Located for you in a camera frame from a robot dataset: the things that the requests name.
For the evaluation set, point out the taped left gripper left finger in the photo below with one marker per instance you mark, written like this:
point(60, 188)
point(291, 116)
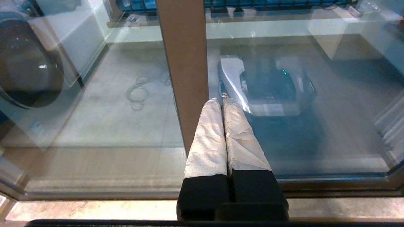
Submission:
point(205, 157)

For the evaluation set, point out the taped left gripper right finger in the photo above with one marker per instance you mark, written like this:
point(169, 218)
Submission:
point(246, 151)

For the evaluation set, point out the brown framed sliding glass door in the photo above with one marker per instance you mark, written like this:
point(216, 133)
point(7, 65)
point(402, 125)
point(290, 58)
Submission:
point(331, 142)

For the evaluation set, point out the brown framed fixed glass panel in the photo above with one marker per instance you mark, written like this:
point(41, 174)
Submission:
point(186, 63)

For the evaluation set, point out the long grey stone window sill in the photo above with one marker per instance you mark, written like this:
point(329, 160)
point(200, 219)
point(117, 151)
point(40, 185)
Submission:
point(268, 17)

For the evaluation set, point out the long black metal balcony railing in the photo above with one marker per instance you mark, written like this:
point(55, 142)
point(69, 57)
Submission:
point(268, 3)

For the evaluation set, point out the grey front-loading washing machine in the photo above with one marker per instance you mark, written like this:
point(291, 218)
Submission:
point(28, 60)

